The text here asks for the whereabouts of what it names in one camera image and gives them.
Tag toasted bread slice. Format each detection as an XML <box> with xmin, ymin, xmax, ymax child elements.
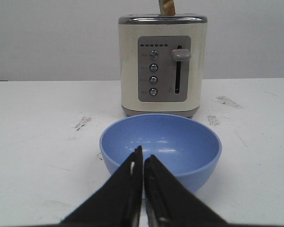
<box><xmin>158</xmin><ymin>0</ymin><xmax>176</xmax><ymax>17</ymax></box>

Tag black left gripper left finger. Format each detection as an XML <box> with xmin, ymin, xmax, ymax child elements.
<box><xmin>59</xmin><ymin>145</ymin><xmax>143</xmax><ymax>225</ymax></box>

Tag cream two-slot toaster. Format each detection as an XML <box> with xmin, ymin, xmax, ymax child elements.
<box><xmin>118</xmin><ymin>14</ymin><xmax>207</xmax><ymax>117</ymax></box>

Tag blue bowl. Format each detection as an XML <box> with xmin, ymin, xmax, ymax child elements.
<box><xmin>99</xmin><ymin>114</ymin><xmax>222</xmax><ymax>193</ymax></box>

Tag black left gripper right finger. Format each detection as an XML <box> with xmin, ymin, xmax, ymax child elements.
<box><xmin>143</xmin><ymin>154</ymin><xmax>229</xmax><ymax>225</ymax></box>

